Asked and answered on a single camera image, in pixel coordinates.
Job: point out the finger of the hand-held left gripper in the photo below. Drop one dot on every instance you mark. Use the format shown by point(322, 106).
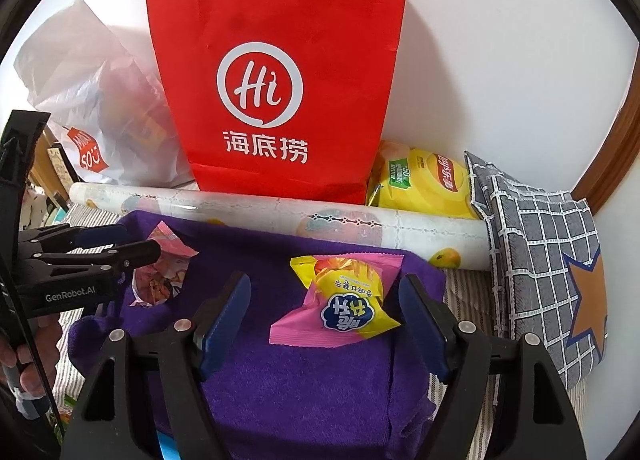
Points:
point(65, 235)
point(135, 252)

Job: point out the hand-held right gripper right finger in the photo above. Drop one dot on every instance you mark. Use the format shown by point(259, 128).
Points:
point(422, 325)

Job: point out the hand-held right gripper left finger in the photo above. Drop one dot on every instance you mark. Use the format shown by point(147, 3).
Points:
point(231, 320)

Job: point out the pink printed snack packet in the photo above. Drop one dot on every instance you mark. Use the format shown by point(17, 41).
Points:
point(160, 280)

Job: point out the yellow and pink snack packet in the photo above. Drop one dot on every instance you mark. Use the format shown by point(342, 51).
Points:
point(345, 310)

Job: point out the person's left hand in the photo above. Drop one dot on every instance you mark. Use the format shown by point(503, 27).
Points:
point(30, 370)

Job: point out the striped quilt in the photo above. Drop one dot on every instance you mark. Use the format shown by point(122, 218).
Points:
point(475, 300)

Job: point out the purple towel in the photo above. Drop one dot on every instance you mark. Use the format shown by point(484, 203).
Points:
point(300, 390)

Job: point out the rolled patterned mat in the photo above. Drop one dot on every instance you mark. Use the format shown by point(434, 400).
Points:
point(350, 227)

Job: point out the grey checked cloth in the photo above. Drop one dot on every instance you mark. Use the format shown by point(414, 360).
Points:
point(530, 250)

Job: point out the yellow chip bag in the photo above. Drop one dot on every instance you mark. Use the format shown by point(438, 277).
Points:
point(425, 190)

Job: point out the white plastic bag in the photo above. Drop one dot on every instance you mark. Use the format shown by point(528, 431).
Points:
point(75, 80)

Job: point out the red paper bag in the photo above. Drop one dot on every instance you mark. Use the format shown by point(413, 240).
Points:
point(280, 15)

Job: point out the brown wooden door frame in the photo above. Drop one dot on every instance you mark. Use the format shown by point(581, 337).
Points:
point(615, 155)

